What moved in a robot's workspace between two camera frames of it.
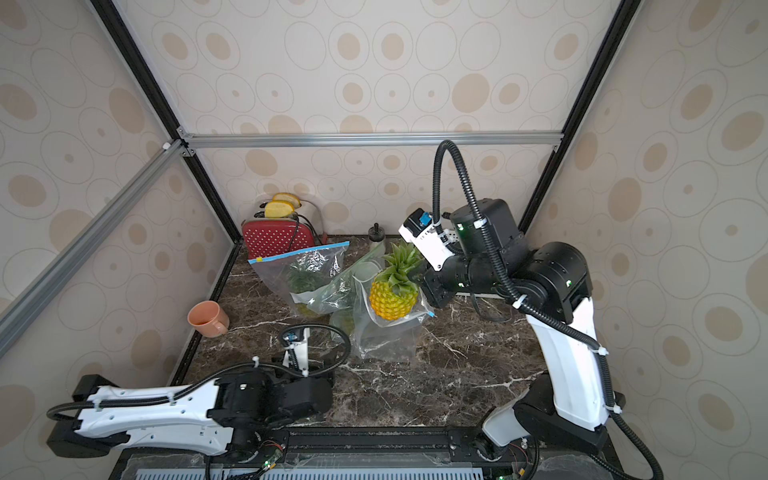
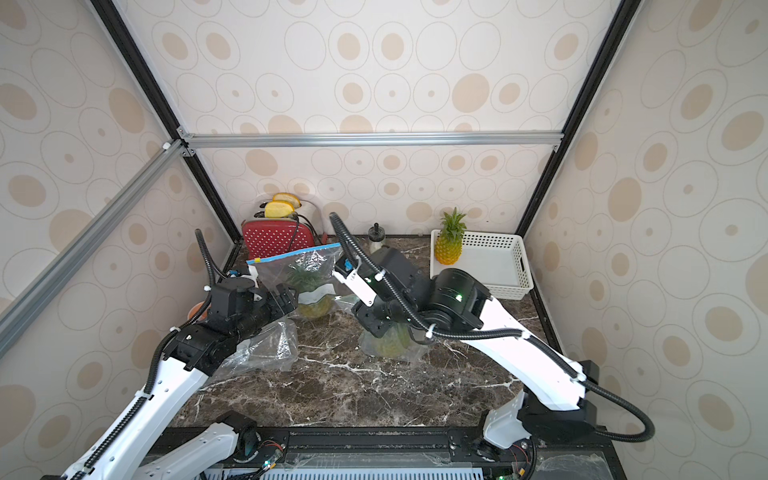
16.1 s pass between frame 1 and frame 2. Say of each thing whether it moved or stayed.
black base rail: stayed
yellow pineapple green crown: moved
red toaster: stayed
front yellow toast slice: stayed
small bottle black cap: stayed
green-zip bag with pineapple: moved
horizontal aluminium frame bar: stayed
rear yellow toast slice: stayed
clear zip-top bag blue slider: moved
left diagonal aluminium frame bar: stayed
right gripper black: moved
